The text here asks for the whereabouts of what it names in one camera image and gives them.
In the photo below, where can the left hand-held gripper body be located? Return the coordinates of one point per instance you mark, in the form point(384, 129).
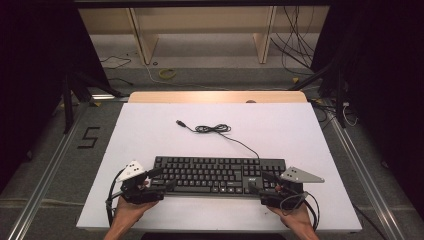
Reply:
point(140, 195)

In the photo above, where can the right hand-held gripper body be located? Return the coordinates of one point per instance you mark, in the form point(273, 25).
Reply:
point(300, 176)

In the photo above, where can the black computer keyboard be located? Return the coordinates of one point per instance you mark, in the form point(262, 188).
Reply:
point(213, 173)

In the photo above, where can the person's left hand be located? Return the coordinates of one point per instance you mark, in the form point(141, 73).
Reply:
point(126, 213)

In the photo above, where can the person's right hand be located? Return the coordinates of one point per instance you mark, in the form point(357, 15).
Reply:
point(298, 218)

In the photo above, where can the white board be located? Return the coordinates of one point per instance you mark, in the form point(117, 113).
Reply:
point(273, 133)

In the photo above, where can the black metal stand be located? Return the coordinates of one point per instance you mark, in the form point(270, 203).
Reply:
point(339, 100)
point(68, 106)

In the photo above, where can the short aluminium bar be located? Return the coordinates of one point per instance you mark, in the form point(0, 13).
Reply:
point(106, 97)

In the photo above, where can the yellow tape roll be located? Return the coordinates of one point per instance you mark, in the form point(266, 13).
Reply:
point(161, 74)

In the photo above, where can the light wooden shelf unit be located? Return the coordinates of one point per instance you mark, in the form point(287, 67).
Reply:
point(146, 43)

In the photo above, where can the black curtain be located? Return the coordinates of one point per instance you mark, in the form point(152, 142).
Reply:
point(30, 83)
point(390, 83)

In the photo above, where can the aluminium floor rail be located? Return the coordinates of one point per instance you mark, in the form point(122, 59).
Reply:
point(370, 186)
point(40, 193)

